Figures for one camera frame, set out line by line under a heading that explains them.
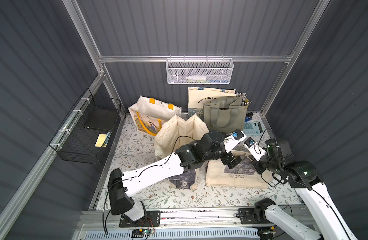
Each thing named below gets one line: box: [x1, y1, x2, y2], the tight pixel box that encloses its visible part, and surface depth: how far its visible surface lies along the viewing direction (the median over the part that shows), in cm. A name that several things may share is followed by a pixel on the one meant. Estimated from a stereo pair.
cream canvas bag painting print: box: [205, 149, 273, 189], surface depth 85 cm
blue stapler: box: [244, 112, 255, 123], surface depth 117 cm
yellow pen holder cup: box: [236, 92, 252, 111], surface depth 107 cm
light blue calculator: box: [243, 121, 266, 135], surface depth 111 cm
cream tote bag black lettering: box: [188, 87, 237, 117], surface depth 108 cm
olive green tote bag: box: [203, 96, 248, 135], surface depth 92 cm
